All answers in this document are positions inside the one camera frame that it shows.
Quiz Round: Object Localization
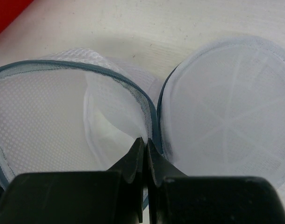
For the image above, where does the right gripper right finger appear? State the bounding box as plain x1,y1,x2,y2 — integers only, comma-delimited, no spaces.
146,140,285,224

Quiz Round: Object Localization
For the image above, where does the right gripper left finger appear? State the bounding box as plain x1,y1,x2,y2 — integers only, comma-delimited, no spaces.
0,138,144,224

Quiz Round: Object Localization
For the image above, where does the white mesh laundry bag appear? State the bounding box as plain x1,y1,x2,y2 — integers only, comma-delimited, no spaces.
0,36,285,203

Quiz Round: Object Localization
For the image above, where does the red plastic tray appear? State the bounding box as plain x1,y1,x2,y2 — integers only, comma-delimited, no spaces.
0,0,45,42

